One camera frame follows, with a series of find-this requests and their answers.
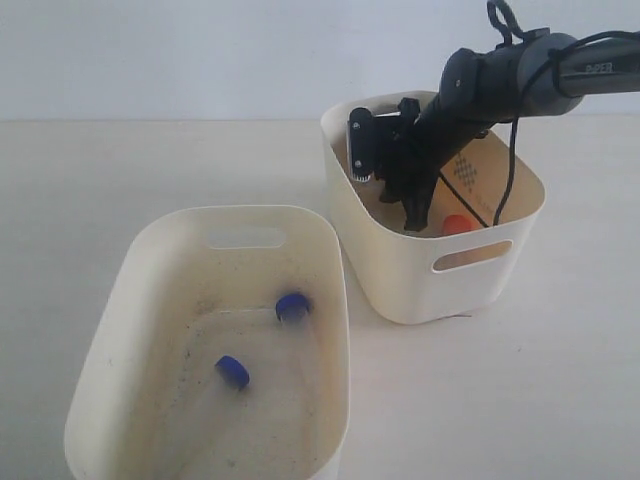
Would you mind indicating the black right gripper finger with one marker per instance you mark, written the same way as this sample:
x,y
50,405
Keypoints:
x,y
416,210

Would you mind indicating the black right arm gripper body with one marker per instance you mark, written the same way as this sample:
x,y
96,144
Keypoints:
x,y
407,149

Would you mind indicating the blue-capped clear tube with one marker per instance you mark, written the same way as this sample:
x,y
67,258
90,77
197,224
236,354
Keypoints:
x,y
294,314

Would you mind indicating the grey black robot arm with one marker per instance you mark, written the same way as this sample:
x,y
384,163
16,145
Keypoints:
x,y
547,76

